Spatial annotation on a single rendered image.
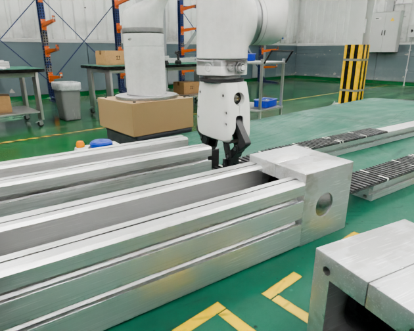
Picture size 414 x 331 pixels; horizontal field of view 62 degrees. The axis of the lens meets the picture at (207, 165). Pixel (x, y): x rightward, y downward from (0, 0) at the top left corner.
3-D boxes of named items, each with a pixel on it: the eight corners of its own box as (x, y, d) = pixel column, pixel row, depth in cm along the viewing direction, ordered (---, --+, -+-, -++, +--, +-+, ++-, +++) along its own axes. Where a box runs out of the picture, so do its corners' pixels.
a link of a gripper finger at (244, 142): (256, 128, 54) (246, 156, 58) (229, 103, 59) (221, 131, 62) (250, 129, 54) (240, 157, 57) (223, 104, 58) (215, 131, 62)
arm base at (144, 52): (106, 96, 110) (100, 35, 104) (159, 92, 120) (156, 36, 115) (131, 102, 95) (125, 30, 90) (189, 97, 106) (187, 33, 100)
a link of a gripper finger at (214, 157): (219, 134, 65) (219, 169, 67) (209, 131, 67) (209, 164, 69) (205, 136, 63) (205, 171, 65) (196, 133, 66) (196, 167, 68)
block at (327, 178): (279, 197, 57) (283, 141, 54) (345, 227, 47) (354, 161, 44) (236, 210, 52) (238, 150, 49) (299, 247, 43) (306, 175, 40)
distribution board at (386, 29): (365, 83, 1121) (375, 5, 1050) (408, 85, 1029) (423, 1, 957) (361, 83, 1104) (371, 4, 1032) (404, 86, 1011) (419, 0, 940)
